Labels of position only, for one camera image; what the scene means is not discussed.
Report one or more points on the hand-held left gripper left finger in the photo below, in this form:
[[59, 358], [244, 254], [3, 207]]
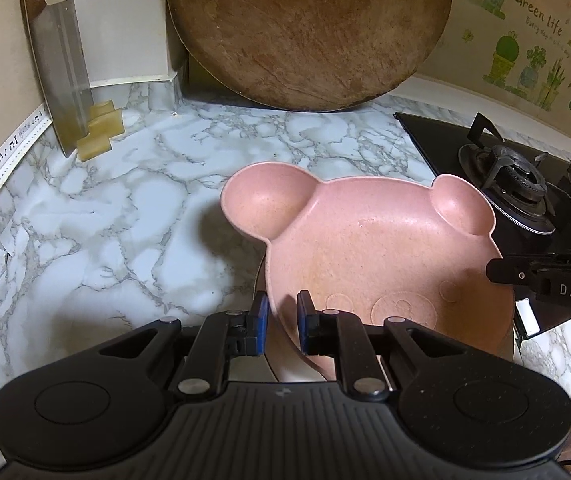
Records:
[[260, 320]]

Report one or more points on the black gas stove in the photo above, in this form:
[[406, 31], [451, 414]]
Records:
[[440, 145]]

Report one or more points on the green plant wall sticker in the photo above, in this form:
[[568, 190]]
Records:
[[535, 10]]

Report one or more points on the round wooden cutting board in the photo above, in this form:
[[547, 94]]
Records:
[[305, 30]]

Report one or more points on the pink bear-shaped plate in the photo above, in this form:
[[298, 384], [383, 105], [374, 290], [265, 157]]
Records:
[[365, 240]]

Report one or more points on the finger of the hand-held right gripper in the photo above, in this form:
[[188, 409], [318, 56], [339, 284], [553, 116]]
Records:
[[510, 270]]

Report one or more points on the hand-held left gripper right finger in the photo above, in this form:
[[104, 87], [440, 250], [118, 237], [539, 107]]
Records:
[[305, 325]]

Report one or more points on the white patterned border strip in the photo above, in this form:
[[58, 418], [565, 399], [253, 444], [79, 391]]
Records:
[[5, 155]]

